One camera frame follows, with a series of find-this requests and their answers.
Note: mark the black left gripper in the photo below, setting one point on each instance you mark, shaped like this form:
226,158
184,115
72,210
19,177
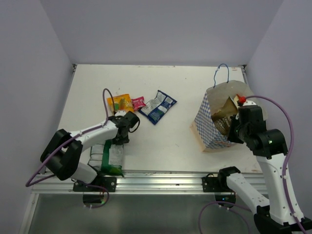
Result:
125,140

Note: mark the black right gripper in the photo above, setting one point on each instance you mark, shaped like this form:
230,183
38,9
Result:
231,137

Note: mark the orange snack bag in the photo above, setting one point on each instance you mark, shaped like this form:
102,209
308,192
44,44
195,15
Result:
120,103

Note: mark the brown Lerna snack bag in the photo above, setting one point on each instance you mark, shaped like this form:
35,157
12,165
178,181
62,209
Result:
221,118

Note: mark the blue checkered paper bag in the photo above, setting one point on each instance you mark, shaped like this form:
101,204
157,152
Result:
211,125

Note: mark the small pink snack packet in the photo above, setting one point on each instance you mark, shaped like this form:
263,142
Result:
138,103

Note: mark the dark blue chips bag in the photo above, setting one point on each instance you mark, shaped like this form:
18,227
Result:
155,109

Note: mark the green snack bag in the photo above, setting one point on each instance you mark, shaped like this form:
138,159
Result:
107,158

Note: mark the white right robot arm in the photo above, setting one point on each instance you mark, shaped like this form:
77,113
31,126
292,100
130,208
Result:
279,213

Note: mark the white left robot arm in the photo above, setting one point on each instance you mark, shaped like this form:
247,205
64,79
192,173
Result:
62,154

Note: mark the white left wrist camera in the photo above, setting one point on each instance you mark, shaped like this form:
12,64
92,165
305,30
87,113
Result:
120,113

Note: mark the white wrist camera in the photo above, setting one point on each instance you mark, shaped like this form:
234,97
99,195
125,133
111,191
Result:
243,101
120,113

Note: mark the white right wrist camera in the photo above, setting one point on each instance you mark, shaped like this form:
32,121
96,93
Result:
243,101

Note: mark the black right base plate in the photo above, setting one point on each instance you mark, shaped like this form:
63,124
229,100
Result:
211,184

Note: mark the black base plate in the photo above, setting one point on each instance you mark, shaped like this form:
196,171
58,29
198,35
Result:
107,182
211,184

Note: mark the aluminium mounting rail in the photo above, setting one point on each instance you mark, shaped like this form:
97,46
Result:
137,183

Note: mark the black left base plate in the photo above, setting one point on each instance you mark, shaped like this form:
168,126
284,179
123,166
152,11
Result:
107,182

